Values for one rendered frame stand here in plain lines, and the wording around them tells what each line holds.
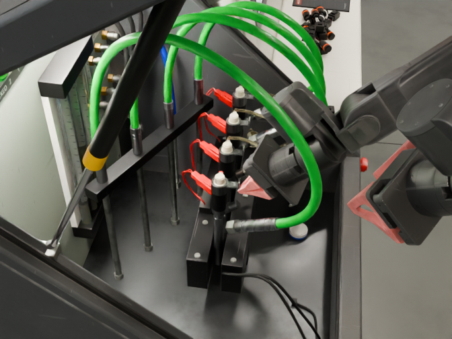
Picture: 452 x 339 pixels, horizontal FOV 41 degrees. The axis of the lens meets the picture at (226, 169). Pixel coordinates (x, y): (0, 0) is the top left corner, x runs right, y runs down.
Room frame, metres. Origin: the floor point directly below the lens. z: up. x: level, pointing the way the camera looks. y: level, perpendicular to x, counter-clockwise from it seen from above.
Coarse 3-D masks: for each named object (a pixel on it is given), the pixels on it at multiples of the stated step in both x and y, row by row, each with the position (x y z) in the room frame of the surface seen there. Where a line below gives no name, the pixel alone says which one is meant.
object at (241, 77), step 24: (120, 48) 0.69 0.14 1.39; (192, 48) 0.63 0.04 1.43; (96, 72) 0.71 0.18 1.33; (240, 72) 0.60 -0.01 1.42; (96, 96) 0.72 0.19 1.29; (264, 96) 0.58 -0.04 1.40; (96, 120) 0.73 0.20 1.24; (288, 120) 0.57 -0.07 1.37; (312, 168) 0.54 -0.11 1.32; (312, 192) 0.54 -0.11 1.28
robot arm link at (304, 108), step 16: (288, 96) 0.66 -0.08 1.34; (304, 96) 0.66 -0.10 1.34; (288, 112) 0.65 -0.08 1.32; (304, 112) 0.66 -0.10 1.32; (320, 112) 0.66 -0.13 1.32; (336, 112) 0.70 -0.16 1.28; (304, 128) 0.64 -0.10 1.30; (336, 128) 0.64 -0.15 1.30; (352, 128) 0.62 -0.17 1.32; (368, 128) 0.62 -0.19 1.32; (352, 144) 0.62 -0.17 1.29
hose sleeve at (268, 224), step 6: (240, 222) 0.60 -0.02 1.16; (246, 222) 0.59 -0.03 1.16; (252, 222) 0.59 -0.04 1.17; (258, 222) 0.58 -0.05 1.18; (264, 222) 0.57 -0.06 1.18; (270, 222) 0.57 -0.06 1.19; (234, 228) 0.59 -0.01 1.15; (240, 228) 0.59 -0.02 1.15; (246, 228) 0.58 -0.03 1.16; (252, 228) 0.58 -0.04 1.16; (258, 228) 0.57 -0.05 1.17; (264, 228) 0.57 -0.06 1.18; (270, 228) 0.56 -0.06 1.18; (276, 228) 0.56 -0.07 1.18
